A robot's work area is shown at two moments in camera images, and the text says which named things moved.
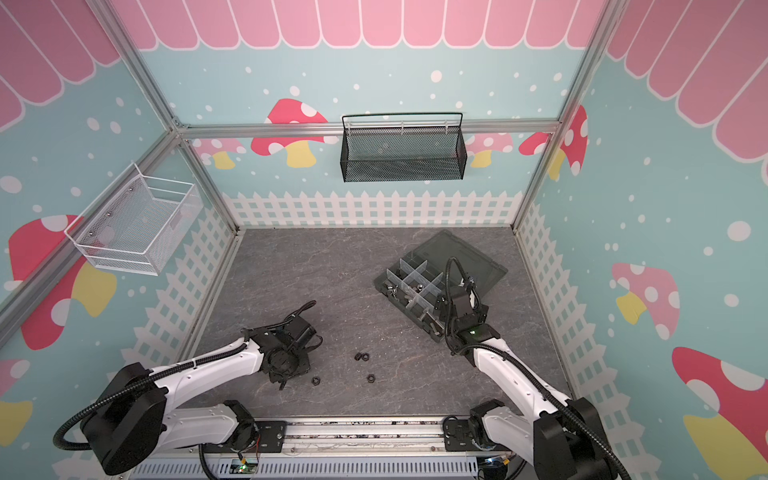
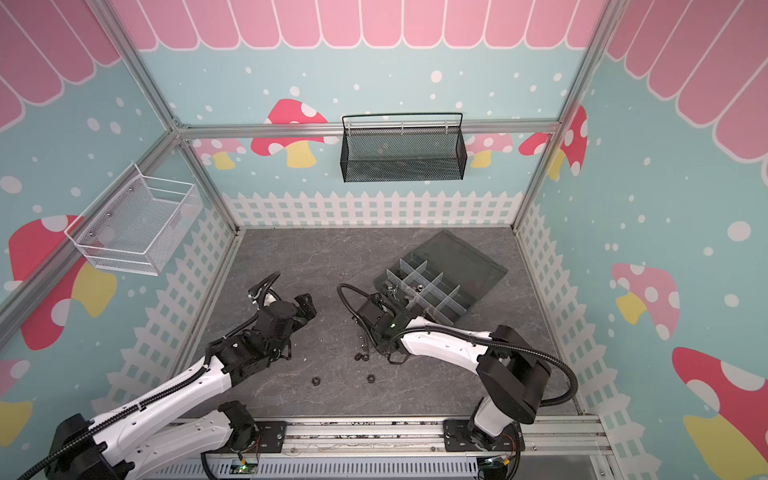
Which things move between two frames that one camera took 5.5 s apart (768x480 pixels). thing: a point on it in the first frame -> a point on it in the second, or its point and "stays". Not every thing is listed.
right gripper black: (453, 306) -> (380, 305)
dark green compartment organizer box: (414, 283) stays
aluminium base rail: (372, 437) stays
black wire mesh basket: (398, 147) stays
